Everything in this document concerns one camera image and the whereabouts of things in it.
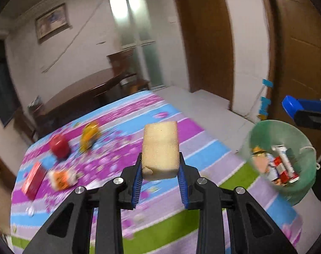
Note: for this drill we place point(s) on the green plastic basket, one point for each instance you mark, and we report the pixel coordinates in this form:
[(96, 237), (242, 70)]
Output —
[(306, 185)]

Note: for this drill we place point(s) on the frosted glass door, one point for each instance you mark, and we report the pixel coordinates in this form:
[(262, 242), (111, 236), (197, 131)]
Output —
[(139, 31)]

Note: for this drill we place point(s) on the wooden chair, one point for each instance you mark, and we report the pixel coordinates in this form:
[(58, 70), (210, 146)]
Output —
[(123, 63), (24, 123)]

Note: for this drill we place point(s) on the dark wooden table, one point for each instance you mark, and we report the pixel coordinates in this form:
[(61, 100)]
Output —
[(83, 87)]

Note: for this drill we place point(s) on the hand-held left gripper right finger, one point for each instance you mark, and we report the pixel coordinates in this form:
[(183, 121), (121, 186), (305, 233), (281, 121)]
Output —
[(183, 187)]

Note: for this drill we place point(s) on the orange white snack packet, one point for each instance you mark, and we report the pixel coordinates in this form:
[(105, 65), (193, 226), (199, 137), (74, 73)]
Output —
[(62, 180)]

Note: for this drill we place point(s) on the dark window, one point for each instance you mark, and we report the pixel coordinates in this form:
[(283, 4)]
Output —
[(1, 90)]

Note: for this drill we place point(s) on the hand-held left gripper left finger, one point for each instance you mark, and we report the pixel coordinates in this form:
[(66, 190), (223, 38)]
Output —
[(137, 187)]

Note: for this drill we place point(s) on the large blue tape piece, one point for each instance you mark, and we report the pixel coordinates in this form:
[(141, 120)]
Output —
[(264, 107)]

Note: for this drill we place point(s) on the framed wall picture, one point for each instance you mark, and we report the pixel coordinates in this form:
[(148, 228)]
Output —
[(52, 22)]

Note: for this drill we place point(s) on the small blue tape piece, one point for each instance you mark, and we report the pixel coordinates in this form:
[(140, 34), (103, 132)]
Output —
[(267, 83)]

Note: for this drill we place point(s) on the brown wooden door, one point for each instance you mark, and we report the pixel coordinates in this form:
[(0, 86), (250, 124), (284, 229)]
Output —
[(300, 45), (202, 39)]

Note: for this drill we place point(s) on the printed floral blanket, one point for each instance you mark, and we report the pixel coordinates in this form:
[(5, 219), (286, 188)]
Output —
[(202, 148)]

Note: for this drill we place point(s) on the red rectangular box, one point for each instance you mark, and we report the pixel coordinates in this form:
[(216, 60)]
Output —
[(33, 180)]

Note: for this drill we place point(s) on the yellow snack packet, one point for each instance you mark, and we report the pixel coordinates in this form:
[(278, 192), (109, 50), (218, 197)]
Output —
[(89, 136)]

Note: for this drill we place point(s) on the bin with patterned bag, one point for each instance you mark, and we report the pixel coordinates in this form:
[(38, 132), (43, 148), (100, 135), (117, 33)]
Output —
[(35, 105)]

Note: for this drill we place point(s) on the large beige sponge block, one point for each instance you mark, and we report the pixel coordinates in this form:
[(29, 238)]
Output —
[(160, 148)]

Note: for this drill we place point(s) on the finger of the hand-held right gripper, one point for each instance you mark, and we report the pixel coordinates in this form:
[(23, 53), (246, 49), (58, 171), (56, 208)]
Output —
[(314, 105), (311, 119)]

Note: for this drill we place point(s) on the red apple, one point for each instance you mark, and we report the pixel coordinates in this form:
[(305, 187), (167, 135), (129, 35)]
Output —
[(59, 146)]

